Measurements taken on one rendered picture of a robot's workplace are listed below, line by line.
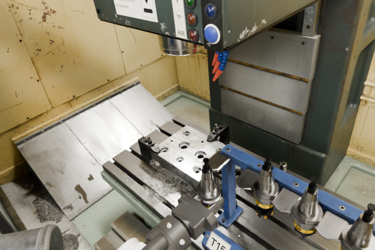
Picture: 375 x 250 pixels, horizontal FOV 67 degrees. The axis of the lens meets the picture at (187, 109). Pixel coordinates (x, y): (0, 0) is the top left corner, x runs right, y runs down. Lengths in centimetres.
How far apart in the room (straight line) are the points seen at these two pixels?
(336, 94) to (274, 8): 69
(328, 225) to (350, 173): 108
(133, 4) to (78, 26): 116
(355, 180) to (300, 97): 68
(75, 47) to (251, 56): 104
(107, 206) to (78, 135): 49
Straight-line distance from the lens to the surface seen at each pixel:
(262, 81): 134
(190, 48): 83
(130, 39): 203
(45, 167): 178
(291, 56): 122
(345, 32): 116
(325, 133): 137
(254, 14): 58
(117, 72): 202
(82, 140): 184
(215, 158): 86
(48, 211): 169
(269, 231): 110
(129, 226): 137
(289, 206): 76
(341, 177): 173
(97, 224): 157
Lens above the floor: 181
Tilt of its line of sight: 33 degrees down
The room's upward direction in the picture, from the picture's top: 7 degrees counter-clockwise
